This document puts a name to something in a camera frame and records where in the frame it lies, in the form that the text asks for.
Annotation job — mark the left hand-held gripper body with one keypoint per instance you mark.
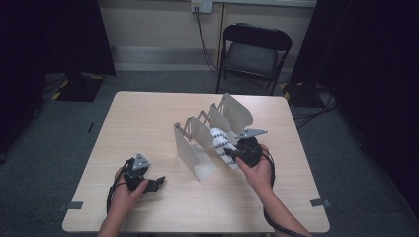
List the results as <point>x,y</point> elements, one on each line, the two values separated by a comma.
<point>133,177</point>

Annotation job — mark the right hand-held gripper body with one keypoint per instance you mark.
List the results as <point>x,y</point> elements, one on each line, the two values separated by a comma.
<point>250,151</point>

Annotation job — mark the white patterned cloth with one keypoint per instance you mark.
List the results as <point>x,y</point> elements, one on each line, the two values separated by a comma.
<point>222,141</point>

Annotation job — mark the grey metal expandable rack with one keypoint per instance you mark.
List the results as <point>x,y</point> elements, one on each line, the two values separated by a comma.
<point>187,154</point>

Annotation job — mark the person's left hand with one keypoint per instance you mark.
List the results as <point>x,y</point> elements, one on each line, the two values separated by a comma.
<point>123,200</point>

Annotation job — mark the person's right hand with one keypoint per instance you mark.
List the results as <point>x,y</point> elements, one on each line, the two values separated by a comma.
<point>260,176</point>

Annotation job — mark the grey tape strip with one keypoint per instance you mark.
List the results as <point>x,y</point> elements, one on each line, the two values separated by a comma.
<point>319,202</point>
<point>70,206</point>

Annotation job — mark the black folding chair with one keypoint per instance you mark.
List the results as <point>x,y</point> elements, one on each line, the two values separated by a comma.
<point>253,57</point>

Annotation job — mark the black stand base yellow tape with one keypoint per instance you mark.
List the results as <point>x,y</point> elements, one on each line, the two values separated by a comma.
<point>79,88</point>

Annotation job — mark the black curtain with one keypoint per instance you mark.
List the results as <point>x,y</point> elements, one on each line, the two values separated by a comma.
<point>49,39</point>
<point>372,65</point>

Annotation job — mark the beige wall conduit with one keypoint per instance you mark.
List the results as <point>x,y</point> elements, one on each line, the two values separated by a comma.
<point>220,33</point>

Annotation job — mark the white wall socket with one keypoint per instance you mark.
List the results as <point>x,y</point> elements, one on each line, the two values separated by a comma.
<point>201,6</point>

